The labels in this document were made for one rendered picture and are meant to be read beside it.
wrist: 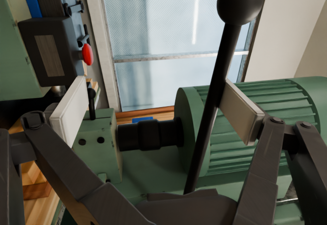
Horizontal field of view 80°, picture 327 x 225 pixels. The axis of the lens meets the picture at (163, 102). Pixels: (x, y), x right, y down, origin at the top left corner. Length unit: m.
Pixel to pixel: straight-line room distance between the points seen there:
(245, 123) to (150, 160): 0.32
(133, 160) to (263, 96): 0.30
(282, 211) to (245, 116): 0.41
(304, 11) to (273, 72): 0.58
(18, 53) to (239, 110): 0.25
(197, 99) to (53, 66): 0.22
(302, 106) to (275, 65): 1.89
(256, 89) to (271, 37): 1.74
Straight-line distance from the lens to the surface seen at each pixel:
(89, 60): 0.29
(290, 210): 0.57
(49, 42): 0.27
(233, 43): 0.18
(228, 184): 0.44
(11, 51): 0.29
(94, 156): 0.38
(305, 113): 0.41
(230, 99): 0.19
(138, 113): 1.91
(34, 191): 0.33
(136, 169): 0.45
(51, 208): 0.35
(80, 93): 0.18
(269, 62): 2.23
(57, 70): 0.28
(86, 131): 0.35
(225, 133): 0.33
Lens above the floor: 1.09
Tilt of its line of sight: 6 degrees up
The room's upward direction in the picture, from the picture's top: 85 degrees clockwise
